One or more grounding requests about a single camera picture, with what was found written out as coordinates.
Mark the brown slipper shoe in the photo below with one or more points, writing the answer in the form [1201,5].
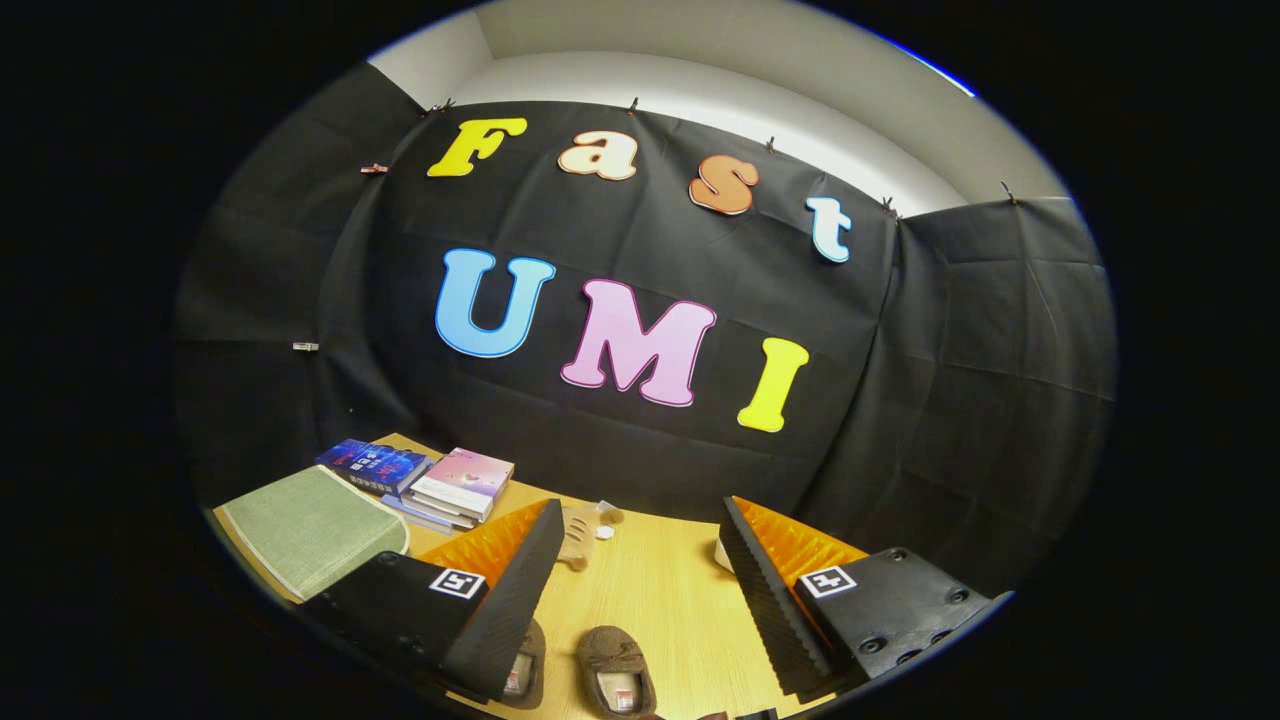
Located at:
[532,650]
[612,650]

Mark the light blue book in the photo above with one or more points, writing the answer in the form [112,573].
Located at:
[410,513]

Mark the pink cover book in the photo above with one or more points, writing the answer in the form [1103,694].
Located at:
[465,478]

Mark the white plush toy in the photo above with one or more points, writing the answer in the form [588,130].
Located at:
[724,555]

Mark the white book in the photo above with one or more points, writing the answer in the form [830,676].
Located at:
[450,512]

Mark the dark blue book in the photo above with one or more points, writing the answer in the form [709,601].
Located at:
[372,465]

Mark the brown plush toy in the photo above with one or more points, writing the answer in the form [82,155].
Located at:
[577,540]

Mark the green fabric storage box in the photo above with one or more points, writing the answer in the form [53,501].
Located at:
[310,525]

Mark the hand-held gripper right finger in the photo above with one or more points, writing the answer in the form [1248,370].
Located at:
[770,600]

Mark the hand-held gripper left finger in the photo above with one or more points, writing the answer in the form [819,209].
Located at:
[510,600]

